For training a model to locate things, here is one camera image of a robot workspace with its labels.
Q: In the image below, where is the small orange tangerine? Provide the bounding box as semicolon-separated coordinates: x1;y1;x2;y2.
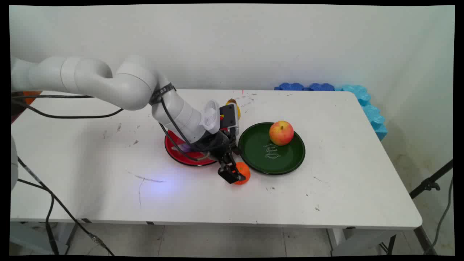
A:
233;162;251;185

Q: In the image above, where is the white table leg frame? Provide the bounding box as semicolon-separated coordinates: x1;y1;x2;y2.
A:
326;228;397;256

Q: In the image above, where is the orange object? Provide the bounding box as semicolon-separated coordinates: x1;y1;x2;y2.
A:
22;91;42;105

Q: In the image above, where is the grey hanging cable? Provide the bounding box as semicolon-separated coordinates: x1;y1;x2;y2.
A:
423;175;454;255

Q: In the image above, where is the short black floor cable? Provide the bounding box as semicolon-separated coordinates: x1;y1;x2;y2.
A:
16;178;60;255

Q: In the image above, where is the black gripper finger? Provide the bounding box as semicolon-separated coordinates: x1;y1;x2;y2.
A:
231;144;247;182
217;152;241;185

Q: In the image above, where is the yellow pear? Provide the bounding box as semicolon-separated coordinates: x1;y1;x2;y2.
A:
225;98;241;121

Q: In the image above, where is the long black floor cable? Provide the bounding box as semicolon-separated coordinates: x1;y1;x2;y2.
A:
17;157;116;256

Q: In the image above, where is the light blue foam mat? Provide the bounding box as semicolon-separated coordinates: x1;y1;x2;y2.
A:
334;84;388;141

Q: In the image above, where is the red round plate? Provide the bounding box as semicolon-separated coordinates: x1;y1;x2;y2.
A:
164;129;219;167

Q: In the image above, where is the dark green round plate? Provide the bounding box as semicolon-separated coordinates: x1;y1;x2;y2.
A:
238;122;306;175

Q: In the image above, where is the black tripod stand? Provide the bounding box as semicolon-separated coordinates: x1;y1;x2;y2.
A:
409;159;454;256

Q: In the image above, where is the dark blue foam mat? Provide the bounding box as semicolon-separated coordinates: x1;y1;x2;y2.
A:
274;82;335;91

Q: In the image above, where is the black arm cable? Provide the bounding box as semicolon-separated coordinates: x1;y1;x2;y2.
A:
11;95;219;162

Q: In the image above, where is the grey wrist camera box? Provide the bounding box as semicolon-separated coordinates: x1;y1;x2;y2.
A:
219;103;240;137

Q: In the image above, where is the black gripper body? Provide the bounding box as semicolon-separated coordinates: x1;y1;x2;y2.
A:
190;130;237;162

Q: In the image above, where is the red yellow apple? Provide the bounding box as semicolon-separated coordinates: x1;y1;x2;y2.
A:
269;121;294;146

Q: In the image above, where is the black cable strap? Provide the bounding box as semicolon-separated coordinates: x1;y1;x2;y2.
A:
149;83;177;106

